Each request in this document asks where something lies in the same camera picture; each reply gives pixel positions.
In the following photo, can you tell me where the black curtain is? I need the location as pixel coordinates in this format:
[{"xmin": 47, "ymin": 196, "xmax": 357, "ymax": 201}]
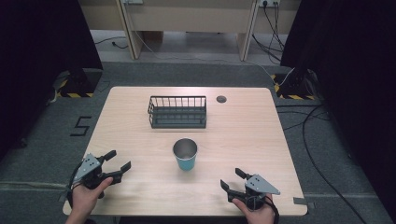
[
  {"xmin": 279, "ymin": 0, "xmax": 396, "ymax": 216},
  {"xmin": 0, "ymin": 0, "xmax": 105, "ymax": 162}
]

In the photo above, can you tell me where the stand base with hazard tape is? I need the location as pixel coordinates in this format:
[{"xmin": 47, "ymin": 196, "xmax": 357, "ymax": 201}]
[
  {"xmin": 52, "ymin": 67, "xmax": 105, "ymax": 99},
  {"xmin": 270, "ymin": 68, "xmax": 318, "ymax": 101}
]

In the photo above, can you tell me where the bundle of black cables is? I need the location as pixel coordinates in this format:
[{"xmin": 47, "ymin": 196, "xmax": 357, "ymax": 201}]
[{"xmin": 251, "ymin": 0, "xmax": 287, "ymax": 65}]

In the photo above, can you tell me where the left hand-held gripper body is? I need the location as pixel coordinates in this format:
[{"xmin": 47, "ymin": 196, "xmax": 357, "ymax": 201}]
[{"xmin": 73, "ymin": 152, "xmax": 115, "ymax": 190}]

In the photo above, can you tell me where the long black floor cable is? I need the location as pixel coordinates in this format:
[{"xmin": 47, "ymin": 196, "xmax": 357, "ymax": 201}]
[{"xmin": 275, "ymin": 104, "xmax": 370, "ymax": 224}]

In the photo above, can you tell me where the short black floor cable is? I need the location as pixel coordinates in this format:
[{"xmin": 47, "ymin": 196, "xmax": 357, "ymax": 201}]
[{"xmin": 93, "ymin": 35, "xmax": 130, "ymax": 50}]

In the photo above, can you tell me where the beige wooden desk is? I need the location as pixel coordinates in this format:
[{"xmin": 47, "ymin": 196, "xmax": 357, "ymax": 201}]
[{"xmin": 78, "ymin": 0, "xmax": 303, "ymax": 62}]

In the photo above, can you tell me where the person's right hand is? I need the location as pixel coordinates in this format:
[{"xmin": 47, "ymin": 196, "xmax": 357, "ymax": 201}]
[{"xmin": 232, "ymin": 193, "xmax": 276, "ymax": 224}]

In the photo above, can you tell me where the person's left hand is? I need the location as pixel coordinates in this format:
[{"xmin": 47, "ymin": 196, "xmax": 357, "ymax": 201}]
[{"xmin": 66, "ymin": 176, "xmax": 114, "ymax": 224}]

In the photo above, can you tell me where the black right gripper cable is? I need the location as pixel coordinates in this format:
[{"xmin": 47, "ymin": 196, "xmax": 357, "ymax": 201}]
[{"xmin": 263, "ymin": 195, "xmax": 280, "ymax": 224}]

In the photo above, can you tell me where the blue cup with metal inside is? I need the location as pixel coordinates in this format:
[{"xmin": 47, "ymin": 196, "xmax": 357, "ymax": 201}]
[{"xmin": 172, "ymin": 137, "xmax": 199, "ymax": 172}]

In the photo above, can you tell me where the grey tape strip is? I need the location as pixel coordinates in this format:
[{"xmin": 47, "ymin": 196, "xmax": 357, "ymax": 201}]
[{"xmin": 292, "ymin": 196, "xmax": 316, "ymax": 210}]

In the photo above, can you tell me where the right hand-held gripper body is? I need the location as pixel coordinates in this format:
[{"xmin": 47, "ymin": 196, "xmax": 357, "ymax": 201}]
[{"xmin": 228, "ymin": 174, "xmax": 281, "ymax": 212}]

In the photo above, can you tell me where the black wire basket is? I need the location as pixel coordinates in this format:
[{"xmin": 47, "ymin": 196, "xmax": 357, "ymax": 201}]
[{"xmin": 147, "ymin": 94, "xmax": 208, "ymax": 130}]

